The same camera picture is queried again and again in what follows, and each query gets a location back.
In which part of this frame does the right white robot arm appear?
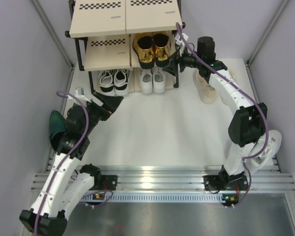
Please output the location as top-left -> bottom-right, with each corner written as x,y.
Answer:
164,35 -> 269,194

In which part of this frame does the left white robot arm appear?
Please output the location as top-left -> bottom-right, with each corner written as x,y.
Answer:
19,90 -> 124,236

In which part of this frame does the black white sneaker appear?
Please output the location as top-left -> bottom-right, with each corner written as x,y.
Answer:
97,70 -> 116,96
114,69 -> 131,96

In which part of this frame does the white sneaker one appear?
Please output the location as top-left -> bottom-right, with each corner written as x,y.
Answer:
152,67 -> 166,94
137,68 -> 153,94

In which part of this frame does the beige sneaker right one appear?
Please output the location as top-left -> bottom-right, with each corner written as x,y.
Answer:
220,71 -> 236,105

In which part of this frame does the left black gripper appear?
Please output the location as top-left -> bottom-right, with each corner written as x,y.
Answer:
82,91 -> 123,137

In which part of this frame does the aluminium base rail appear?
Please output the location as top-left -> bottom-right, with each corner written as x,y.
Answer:
30,165 -> 295,194

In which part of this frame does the beige sneaker left one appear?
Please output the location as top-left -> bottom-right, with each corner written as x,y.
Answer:
193,70 -> 216,104

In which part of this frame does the beige black-framed shoe shelf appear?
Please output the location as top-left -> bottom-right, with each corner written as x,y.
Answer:
64,0 -> 187,95

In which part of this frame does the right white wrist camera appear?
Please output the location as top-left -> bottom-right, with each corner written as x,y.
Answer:
175,32 -> 189,49

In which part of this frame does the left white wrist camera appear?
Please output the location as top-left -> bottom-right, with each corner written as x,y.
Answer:
74,87 -> 91,102

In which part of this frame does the white chunky sneaker right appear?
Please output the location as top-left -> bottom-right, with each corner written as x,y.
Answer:
245,130 -> 282,174

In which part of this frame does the perforated grey cable duct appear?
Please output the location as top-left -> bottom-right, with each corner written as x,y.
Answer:
81,191 -> 248,204

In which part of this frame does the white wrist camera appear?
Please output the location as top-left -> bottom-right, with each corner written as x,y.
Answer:
74,87 -> 91,102
175,32 -> 189,49

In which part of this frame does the beige sneaker one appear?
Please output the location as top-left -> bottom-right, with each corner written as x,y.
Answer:
193,70 -> 216,104
220,71 -> 236,105

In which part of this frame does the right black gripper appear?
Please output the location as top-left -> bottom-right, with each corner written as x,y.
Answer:
161,46 -> 202,78

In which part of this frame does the left green pointed shoe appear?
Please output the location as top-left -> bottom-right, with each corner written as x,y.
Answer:
49,110 -> 66,150

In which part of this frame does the gold loafer one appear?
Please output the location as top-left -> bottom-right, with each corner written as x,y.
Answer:
132,32 -> 154,70
152,31 -> 171,68

